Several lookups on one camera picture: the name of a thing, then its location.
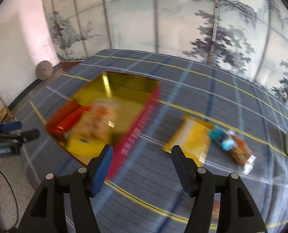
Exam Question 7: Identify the blue plaid tablecloth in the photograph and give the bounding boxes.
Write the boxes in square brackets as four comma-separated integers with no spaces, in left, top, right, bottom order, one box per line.
[18,50,288,232]

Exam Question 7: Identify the yellow snack packet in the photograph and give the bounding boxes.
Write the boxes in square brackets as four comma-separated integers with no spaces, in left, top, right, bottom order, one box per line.
[162,115,214,167]

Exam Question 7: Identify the black cable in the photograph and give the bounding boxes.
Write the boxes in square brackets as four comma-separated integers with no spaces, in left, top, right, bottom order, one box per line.
[0,169,20,232]

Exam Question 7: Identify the fried twist snack bag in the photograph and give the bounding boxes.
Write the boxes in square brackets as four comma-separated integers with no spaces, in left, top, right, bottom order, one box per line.
[63,98,120,143]

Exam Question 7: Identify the blue candy packet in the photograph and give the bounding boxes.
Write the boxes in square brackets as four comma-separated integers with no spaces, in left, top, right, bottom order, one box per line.
[208,125,237,151]

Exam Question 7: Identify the red gold toffee tin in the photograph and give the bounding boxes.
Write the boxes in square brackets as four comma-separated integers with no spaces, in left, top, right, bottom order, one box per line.
[46,72,161,179]

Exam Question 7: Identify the red snack box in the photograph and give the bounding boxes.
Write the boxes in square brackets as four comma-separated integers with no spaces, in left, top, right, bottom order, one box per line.
[46,100,92,136]

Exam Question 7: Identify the painted folding screen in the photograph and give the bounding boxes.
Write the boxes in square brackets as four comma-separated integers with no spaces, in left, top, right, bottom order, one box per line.
[42,0,288,104]

